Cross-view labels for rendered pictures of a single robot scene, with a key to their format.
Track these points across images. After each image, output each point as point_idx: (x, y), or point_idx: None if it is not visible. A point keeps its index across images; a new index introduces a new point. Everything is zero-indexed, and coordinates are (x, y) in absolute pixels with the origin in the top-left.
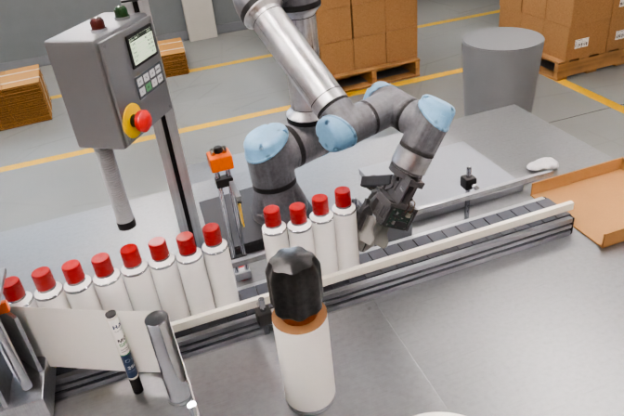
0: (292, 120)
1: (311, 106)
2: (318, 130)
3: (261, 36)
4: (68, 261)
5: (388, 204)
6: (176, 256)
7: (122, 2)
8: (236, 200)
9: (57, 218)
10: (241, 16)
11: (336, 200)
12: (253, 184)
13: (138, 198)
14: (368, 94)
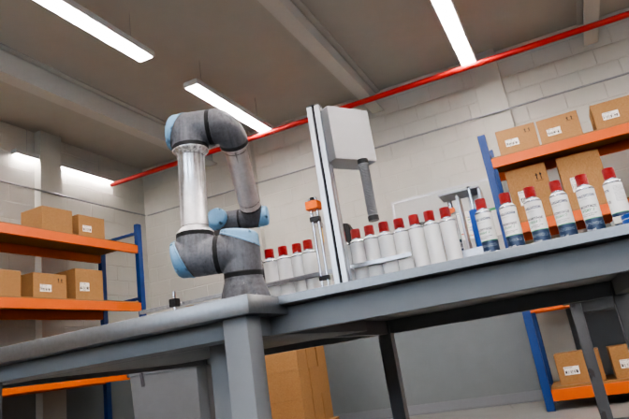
0: (213, 231)
1: (258, 200)
2: (267, 211)
3: (248, 156)
4: (413, 214)
5: (261, 260)
6: (362, 239)
7: (322, 108)
8: (321, 225)
9: (418, 267)
10: (247, 140)
11: (273, 253)
12: (261, 267)
13: (316, 288)
14: (225, 211)
